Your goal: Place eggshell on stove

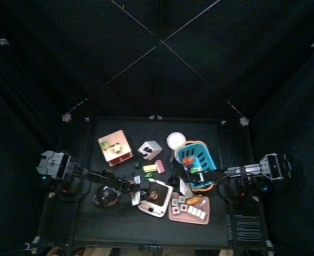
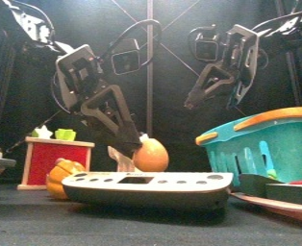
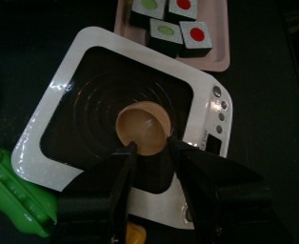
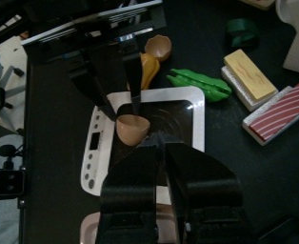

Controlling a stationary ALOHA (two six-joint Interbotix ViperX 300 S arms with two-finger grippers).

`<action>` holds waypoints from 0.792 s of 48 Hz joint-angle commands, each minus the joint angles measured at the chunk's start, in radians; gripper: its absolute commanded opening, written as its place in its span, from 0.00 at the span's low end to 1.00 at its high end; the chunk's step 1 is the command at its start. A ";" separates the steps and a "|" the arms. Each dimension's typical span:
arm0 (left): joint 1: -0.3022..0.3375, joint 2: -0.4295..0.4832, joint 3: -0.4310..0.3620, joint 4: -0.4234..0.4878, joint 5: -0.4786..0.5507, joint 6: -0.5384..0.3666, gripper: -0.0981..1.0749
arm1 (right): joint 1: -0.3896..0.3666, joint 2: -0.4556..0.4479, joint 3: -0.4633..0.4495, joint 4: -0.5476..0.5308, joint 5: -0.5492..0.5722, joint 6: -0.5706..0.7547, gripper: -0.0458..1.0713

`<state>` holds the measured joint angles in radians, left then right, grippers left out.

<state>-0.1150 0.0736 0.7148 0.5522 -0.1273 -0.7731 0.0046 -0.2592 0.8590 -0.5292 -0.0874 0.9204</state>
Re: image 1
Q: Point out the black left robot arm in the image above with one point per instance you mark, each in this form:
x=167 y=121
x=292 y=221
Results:
x=87 y=175

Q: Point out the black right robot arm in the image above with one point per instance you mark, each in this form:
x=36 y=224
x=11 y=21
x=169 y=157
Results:
x=253 y=170

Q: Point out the white toy induction stove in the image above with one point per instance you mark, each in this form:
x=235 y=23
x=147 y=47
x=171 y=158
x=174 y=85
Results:
x=151 y=210

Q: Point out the green toy in basket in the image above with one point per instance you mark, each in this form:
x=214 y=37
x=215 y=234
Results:
x=195 y=170

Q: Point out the orange toy bowl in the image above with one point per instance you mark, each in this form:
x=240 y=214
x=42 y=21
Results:
x=202 y=189

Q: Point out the orange toy in basket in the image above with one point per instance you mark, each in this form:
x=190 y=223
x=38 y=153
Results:
x=187 y=160

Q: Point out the teal plastic basket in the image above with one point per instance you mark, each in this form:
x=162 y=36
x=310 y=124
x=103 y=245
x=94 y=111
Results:
x=203 y=156

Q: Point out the black round pot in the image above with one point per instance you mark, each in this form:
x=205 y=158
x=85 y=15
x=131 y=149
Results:
x=107 y=196

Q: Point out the yellow wooden block silver edge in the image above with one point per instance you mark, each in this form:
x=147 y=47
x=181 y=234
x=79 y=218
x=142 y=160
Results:
x=150 y=168

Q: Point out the orange toy carrot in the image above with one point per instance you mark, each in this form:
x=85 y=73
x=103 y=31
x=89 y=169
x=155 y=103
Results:
x=194 y=200

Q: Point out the red striped wooden block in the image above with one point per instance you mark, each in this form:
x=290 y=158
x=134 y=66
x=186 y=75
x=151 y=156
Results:
x=161 y=166

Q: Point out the white ball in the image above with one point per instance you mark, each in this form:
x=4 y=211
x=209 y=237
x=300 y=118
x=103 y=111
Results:
x=175 y=140

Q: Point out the white shape sorter cube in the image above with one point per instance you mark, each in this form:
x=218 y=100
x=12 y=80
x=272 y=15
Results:
x=150 y=150

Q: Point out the pink toy tray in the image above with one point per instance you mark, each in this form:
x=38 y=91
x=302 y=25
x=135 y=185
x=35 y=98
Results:
x=187 y=218

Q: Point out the pink picture box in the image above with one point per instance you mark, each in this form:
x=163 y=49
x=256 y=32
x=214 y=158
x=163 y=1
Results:
x=114 y=146

